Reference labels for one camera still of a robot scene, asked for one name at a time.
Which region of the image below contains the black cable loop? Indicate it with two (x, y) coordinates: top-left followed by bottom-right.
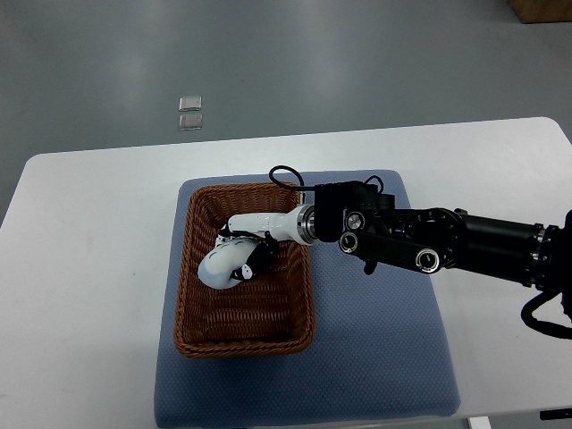
(520, 292), (572, 341)

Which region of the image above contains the brown wicker basket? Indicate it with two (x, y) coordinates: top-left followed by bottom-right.
(173, 183), (315, 358)

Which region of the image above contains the blue fabric mat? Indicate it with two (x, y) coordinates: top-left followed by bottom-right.
(155, 177), (460, 428)

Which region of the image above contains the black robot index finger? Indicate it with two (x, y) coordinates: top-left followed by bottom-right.
(215, 234), (259, 247)

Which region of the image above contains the upper metal floor plate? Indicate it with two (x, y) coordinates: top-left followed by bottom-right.
(179, 96), (202, 112)

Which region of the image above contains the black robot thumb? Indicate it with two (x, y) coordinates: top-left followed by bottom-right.
(230, 243), (276, 282)

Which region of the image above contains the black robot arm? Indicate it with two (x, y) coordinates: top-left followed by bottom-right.
(217, 176), (571, 295)

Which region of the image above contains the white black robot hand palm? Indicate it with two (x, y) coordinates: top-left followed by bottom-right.
(217, 204), (318, 246)

